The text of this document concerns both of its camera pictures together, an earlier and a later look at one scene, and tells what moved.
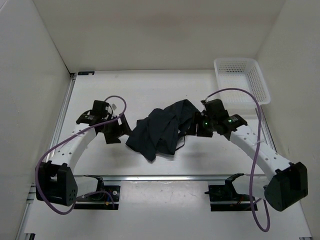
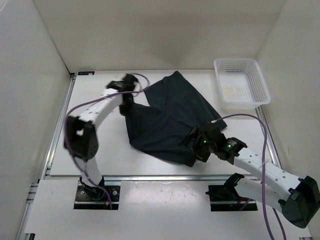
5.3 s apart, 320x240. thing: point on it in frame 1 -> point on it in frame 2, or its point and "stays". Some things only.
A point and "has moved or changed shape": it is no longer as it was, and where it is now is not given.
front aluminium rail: [157, 178] stays
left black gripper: [119, 130] -> [129, 110]
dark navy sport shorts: [164, 130] has moved or changed shape
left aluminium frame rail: [31, 197] stays
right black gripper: [198, 117] -> [200, 155]
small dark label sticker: [85, 73] stays
